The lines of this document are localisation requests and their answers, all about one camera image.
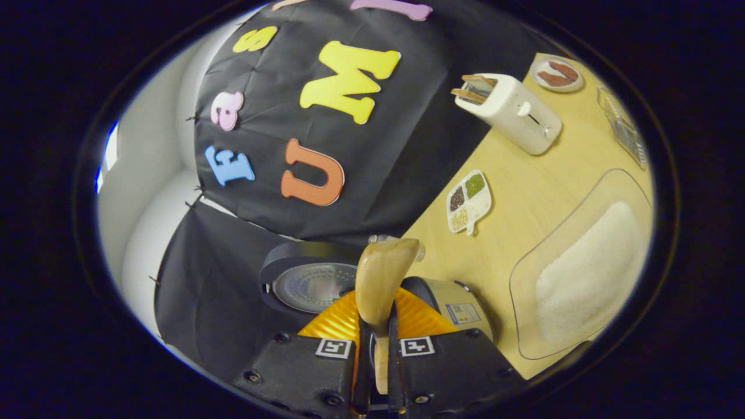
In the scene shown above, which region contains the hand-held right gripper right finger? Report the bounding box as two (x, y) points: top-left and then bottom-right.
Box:
(387, 288), (527, 419)

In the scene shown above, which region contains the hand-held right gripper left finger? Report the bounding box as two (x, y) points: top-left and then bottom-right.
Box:
(232, 290), (374, 419)

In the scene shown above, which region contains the wooden spoon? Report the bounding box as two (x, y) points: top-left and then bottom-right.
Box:
(354, 237), (421, 396)

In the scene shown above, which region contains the dark grey rice cooker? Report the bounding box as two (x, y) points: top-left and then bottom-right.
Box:
(259, 240), (495, 344)

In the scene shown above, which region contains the clear ribbed chopstick holder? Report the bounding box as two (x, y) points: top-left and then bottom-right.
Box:
(597, 86), (648, 171)

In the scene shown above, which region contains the clear plastic rice tray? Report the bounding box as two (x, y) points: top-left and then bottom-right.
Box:
(509, 168), (654, 361)

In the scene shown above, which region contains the white divided condiment dish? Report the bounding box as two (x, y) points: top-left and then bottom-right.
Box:
(446, 169), (493, 236)

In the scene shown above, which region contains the black backdrop cloth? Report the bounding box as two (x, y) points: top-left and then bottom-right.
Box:
(154, 0), (559, 373)

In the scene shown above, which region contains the white toaster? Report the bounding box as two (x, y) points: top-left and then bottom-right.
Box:
(451, 73), (563, 156)

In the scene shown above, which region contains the white round plate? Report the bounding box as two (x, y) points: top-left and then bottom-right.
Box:
(530, 56), (585, 93)

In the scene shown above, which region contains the brown meat piece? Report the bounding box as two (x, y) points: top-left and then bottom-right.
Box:
(537, 71), (574, 88)
(548, 61), (580, 82)

